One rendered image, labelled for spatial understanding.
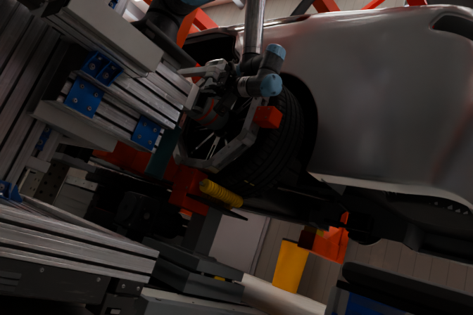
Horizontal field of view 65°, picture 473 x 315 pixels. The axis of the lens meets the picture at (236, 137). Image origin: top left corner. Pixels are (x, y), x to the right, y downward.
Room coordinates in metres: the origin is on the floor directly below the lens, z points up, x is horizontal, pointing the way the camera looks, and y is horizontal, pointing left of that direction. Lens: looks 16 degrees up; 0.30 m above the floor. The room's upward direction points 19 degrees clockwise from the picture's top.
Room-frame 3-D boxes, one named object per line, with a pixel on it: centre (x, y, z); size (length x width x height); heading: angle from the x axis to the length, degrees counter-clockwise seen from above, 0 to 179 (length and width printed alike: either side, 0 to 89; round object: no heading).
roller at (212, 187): (1.65, -0.02, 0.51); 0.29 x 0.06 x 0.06; 134
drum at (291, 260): (5.88, -1.43, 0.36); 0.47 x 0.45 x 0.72; 138
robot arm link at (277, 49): (1.19, -0.02, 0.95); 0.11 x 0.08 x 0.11; 31
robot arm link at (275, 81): (1.17, -0.03, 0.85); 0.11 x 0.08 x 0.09; 45
